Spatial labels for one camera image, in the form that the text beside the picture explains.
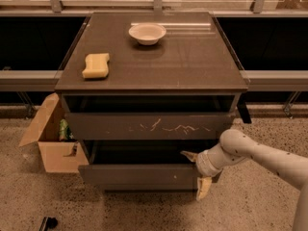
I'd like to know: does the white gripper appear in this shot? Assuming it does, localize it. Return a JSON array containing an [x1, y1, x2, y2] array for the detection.
[[181, 143, 240, 201]]

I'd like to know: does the grey drawer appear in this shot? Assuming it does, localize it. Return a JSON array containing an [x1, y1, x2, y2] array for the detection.
[[65, 113, 235, 141], [98, 184, 197, 191], [77, 140, 223, 191]]

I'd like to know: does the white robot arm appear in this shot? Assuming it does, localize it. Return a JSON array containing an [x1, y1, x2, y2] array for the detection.
[[181, 129, 308, 231]]

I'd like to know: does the grey top drawer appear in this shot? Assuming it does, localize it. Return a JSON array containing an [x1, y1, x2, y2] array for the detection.
[[65, 113, 235, 141]]

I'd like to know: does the grey bottom drawer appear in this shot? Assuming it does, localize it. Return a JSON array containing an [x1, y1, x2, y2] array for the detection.
[[98, 184, 197, 191]]

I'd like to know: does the dark grey drawer cabinet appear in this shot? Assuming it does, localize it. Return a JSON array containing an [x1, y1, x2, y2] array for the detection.
[[54, 11, 253, 193]]

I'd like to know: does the open cardboard box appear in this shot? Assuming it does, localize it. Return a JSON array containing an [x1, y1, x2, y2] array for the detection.
[[19, 93, 89, 173]]

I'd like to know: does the green snack bag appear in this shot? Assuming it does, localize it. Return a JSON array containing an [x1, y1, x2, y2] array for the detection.
[[59, 118, 74, 141]]

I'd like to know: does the white bowl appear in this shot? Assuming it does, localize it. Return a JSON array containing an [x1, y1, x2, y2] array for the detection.
[[129, 23, 167, 45]]

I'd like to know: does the yellow sponge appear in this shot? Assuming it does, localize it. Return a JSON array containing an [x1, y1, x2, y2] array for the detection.
[[82, 53, 110, 79]]

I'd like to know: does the black object on floor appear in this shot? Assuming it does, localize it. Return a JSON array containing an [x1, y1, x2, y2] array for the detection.
[[39, 217, 58, 231]]

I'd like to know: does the grey metal window rail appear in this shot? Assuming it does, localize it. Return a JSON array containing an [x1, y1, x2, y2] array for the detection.
[[0, 70, 63, 91]]

